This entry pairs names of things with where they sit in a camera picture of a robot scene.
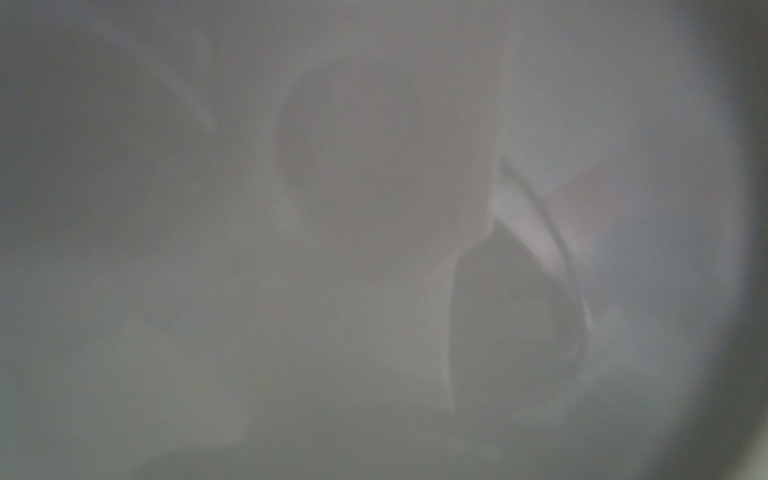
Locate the grey mug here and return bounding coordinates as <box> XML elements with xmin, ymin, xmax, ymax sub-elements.
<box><xmin>1</xmin><ymin>1</ymin><xmax>767</xmax><ymax>479</ymax></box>

